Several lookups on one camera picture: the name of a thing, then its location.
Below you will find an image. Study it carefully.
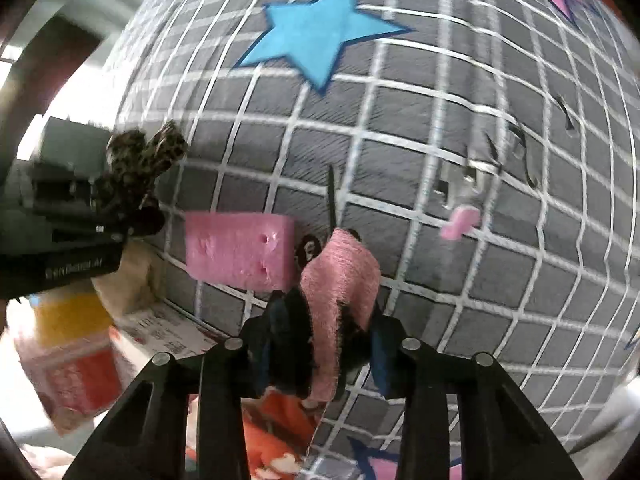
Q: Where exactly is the leopard print scrunchie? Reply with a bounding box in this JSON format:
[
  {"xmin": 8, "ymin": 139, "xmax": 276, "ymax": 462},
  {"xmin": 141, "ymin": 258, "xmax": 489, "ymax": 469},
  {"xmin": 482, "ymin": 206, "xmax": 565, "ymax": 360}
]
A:
[{"xmin": 91, "ymin": 120, "xmax": 188, "ymax": 214}]

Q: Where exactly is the red patterned tissue pack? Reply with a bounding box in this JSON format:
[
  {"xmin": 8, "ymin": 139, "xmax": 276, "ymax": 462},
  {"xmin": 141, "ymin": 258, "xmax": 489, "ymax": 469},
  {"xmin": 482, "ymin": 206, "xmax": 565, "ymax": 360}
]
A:
[{"xmin": 9, "ymin": 304, "xmax": 217, "ymax": 436}]

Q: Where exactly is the small pink foam piece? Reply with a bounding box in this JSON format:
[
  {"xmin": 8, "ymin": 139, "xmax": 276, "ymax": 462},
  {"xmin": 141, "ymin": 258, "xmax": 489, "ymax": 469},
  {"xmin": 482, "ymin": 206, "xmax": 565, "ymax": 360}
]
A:
[{"xmin": 439, "ymin": 205, "xmax": 480, "ymax": 242}]

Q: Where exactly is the pink sponge block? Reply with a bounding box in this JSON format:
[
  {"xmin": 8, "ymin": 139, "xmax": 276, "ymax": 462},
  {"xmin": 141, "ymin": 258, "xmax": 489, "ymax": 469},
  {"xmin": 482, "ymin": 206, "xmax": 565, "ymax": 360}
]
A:
[{"xmin": 184, "ymin": 211, "xmax": 296, "ymax": 292}]

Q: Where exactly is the grey checkered star blanket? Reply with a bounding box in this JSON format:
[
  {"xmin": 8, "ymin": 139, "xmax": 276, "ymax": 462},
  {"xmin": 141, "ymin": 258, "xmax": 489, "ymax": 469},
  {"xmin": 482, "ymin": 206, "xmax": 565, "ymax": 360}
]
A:
[{"xmin": 107, "ymin": 0, "xmax": 639, "ymax": 479}]

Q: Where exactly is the white storage box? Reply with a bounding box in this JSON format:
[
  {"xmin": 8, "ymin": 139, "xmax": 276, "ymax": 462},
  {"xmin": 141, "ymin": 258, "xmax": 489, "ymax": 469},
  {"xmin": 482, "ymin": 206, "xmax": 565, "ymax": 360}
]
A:
[{"xmin": 17, "ymin": 116, "xmax": 112, "ymax": 178}]

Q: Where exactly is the pink fuzzy cloth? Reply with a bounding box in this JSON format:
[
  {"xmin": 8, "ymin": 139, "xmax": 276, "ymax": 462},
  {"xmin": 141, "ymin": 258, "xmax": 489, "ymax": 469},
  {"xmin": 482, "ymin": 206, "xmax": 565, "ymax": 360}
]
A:
[{"xmin": 299, "ymin": 228, "xmax": 381, "ymax": 403}]

